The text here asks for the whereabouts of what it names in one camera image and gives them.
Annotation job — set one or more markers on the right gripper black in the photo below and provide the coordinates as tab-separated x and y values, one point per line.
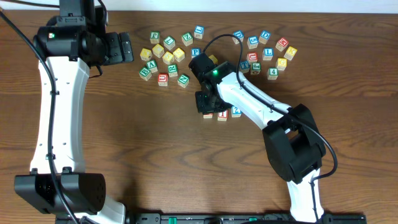
202	107

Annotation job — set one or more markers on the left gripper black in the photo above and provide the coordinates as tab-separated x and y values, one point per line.
115	56

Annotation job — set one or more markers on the red A block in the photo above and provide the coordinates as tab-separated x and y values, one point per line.
208	116

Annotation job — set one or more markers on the red I block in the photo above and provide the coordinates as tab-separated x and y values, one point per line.
222	116

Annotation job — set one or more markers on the blue 2 block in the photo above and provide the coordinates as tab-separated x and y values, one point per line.
235	112

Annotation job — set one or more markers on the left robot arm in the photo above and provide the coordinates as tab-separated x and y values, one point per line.
67	47

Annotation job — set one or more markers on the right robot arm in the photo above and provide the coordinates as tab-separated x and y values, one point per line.
293	147

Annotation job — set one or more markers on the yellow K block left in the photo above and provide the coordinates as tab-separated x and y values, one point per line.
146	54

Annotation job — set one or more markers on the yellow k block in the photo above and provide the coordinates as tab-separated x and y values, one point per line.
146	54
290	53

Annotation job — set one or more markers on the green N block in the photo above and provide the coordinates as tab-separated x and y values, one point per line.
183	80

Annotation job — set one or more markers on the green B block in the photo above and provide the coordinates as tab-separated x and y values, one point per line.
145	73

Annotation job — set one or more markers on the green A block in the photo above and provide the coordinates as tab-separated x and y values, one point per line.
152	66

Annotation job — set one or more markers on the yellow C block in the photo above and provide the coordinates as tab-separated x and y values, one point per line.
158	50

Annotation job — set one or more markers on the yellow O block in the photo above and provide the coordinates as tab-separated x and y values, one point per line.
213	59

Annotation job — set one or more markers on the green R block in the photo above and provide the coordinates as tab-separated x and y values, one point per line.
173	70

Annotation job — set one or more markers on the red U block left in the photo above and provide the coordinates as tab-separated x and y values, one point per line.
163	79

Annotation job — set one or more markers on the red u block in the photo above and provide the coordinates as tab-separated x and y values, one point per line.
252	57
163	79

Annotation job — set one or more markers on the green 7 block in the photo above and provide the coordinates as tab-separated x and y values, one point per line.
169	42

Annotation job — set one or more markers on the yellow S block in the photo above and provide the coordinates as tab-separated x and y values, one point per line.
168	58

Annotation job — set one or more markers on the blue P block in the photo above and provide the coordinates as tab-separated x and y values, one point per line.
195	52

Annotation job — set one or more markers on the blue T block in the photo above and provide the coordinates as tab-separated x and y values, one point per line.
244	66

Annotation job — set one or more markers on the yellow block plain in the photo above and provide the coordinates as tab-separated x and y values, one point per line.
179	54

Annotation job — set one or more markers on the green J block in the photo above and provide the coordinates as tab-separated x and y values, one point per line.
255	68

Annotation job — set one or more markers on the red U block right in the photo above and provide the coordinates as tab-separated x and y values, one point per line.
252	57

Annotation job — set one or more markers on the green Z block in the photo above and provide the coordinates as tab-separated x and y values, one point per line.
187	39

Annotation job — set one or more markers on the blue L block top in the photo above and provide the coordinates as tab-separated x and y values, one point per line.
198	32

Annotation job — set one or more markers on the blue l block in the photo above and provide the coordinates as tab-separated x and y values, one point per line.
198	32
268	54

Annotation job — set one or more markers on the green 4 block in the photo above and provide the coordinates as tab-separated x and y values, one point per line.
272	74

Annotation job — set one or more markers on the blue 5 block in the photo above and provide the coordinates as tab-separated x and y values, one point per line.
252	42

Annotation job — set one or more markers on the blue d block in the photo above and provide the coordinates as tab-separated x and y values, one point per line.
238	36
264	37

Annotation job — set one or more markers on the blue L block right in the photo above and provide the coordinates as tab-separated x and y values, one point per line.
268	54

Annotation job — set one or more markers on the yellow G block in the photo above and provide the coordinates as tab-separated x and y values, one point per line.
281	64

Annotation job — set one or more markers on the blue D block right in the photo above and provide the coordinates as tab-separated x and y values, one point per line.
264	37

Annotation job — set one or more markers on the red K block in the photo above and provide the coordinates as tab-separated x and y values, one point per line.
281	44

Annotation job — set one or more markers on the yellow K block right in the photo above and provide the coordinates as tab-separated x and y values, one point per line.
290	53

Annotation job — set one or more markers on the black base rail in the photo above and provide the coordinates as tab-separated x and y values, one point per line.
278	218

